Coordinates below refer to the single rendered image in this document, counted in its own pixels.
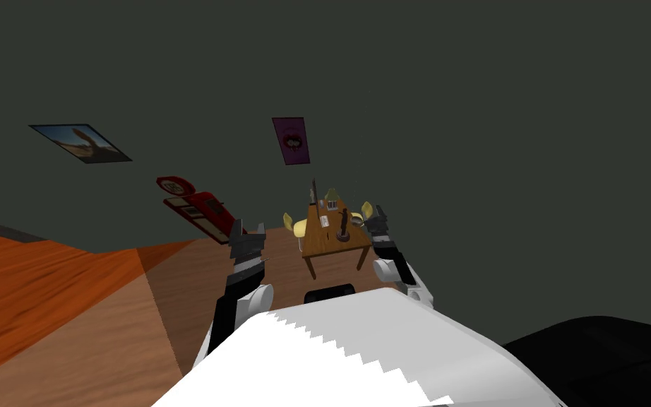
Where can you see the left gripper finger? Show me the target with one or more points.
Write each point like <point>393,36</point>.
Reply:
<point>238,228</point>
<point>261,229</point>

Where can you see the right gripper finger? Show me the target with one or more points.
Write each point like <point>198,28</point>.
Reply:
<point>381,212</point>

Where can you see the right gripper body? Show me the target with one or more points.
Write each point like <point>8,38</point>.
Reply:
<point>378,229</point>

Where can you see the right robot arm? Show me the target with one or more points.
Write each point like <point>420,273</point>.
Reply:
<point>596,362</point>

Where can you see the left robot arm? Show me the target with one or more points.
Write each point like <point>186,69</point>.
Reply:
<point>236,302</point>

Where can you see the yellow chair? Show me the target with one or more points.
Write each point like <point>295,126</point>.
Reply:
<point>299,228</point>
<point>367,210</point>

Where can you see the red cabinet with round sign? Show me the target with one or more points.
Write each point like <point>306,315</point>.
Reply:
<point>207,215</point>

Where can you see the brown wooden table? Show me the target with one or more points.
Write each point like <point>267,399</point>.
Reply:
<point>325,243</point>

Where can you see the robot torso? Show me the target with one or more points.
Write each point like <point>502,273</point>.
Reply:
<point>325,362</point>

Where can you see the purple wall picture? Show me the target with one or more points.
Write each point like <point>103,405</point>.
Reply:
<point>291,141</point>

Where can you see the desert landscape wall picture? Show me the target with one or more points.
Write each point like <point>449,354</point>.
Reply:
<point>80,143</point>

